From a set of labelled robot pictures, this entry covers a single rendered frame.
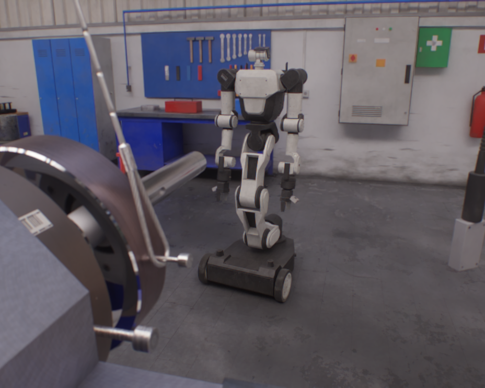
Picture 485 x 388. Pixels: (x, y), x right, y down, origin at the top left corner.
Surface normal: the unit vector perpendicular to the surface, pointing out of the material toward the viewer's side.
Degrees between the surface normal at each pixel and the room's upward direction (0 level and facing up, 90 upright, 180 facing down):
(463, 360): 0
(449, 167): 90
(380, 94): 90
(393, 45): 90
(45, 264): 45
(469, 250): 90
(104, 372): 0
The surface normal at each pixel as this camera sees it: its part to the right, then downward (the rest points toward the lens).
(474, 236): 0.33, 0.28
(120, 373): 0.00, -0.96
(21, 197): 0.55, -0.75
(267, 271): -0.30, -0.49
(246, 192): -0.39, -0.14
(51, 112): -0.26, 0.29
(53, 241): 0.80, -0.49
